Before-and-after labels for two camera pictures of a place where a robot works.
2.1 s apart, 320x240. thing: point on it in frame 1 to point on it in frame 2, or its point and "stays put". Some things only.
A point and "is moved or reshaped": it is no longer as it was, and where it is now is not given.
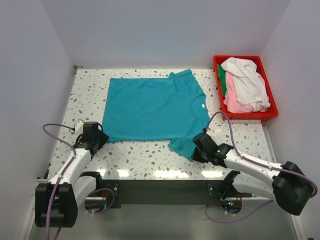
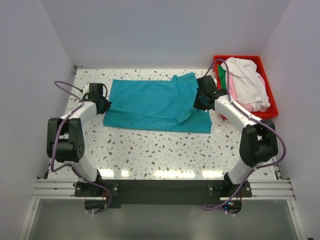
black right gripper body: x=201 y=156 to x=199 y=102
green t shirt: x=222 y=75 stays put
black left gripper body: x=101 y=139 to x=106 y=104
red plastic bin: x=271 y=112 stays put
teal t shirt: x=174 y=110 is moved or reshaped
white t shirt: x=249 y=86 stays put
